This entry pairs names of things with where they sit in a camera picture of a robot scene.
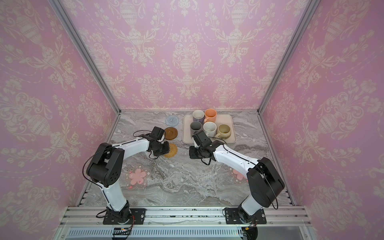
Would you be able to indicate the left aluminium corner post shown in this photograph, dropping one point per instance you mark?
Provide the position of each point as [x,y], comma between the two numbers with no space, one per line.
[73,33]

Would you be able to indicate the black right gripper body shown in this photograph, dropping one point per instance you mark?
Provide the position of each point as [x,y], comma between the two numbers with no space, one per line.
[195,152]

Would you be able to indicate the right aluminium corner post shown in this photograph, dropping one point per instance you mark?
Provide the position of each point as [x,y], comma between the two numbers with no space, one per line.
[294,42]

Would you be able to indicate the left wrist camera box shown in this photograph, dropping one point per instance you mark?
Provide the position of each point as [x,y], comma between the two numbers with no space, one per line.
[158,133]

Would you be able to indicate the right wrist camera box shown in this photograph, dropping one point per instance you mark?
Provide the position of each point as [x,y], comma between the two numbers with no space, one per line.
[201,139]

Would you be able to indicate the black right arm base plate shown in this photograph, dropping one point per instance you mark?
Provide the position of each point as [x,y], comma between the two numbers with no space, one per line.
[234,216]

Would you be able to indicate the grey ceramic mug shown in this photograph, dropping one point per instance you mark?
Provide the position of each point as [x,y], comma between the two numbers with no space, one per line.
[195,127]

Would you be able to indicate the orange ceramic mug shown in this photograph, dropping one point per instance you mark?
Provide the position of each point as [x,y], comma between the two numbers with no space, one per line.
[210,115]

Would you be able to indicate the pink flower coaster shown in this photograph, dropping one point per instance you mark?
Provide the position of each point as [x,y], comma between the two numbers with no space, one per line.
[238,178]
[137,178]

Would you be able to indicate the woven rattan round coaster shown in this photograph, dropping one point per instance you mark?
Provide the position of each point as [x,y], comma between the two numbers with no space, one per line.
[172,152]

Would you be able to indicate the cream rectangular tray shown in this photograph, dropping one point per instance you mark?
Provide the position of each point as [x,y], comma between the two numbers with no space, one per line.
[221,119]

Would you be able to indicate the blue woven round coaster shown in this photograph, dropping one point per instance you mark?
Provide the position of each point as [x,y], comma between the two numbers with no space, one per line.
[172,121]

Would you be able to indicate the white perforated cable duct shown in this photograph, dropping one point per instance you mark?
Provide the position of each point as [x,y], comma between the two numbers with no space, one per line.
[154,233]

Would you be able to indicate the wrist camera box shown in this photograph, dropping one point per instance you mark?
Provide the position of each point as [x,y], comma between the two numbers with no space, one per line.
[158,133]
[201,139]

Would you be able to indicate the aluminium corner post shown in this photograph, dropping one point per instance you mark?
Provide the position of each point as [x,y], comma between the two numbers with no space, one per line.
[73,33]
[294,42]

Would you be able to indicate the beige glazed round mug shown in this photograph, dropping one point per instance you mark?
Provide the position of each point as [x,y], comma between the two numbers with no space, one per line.
[223,131]

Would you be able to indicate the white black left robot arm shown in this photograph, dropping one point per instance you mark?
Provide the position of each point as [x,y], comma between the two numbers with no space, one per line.
[105,169]

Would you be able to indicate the white speckled mug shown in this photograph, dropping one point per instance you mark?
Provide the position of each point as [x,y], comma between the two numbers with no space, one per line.
[210,129]

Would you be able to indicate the aluminium front rail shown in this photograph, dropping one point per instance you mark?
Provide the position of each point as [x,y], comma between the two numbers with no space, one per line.
[284,216]

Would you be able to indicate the brown round wooden coaster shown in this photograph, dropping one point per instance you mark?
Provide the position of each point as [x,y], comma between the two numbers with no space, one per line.
[171,133]

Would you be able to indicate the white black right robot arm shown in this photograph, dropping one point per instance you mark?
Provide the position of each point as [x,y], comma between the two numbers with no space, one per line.
[264,181]

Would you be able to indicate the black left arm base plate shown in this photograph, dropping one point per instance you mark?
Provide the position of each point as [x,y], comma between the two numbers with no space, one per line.
[136,217]

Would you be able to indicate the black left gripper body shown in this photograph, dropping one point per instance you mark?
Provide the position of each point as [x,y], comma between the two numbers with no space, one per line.
[161,149]

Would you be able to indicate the purple ceramic mug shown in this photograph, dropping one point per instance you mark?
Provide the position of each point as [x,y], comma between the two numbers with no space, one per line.
[198,116]

